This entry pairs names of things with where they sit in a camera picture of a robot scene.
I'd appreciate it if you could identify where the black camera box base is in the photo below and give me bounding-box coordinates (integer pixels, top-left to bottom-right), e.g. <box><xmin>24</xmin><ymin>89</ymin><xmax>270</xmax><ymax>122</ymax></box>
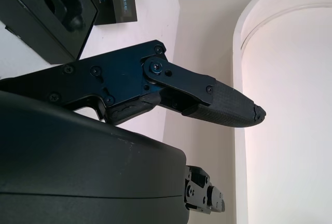
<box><xmin>0</xmin><ymin>0</ymin><xmax>100</xmax><ymax>66</ymax></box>

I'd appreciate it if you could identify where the white rounded pillar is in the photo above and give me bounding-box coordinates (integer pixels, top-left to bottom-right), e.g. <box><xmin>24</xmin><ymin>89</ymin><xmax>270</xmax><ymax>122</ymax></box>
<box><xmin>232</xmin><ymin>0</ymin><xmax>332</xmax><ymax>224</ymax></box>

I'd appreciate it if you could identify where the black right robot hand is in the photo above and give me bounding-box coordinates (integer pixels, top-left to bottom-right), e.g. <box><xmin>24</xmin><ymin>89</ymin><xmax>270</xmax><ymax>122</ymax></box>
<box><xmin>0</xmin><ymin>39</ymin><xmax>267</xmax><ymax>224</ymax></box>

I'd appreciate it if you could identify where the black RealSense box lid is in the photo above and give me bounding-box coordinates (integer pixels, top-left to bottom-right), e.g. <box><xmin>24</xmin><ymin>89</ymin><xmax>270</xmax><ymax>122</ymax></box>
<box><xmin>85</xmin><ymin>0</ymin><xmax>137</xmax><ymax>26</ymax></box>

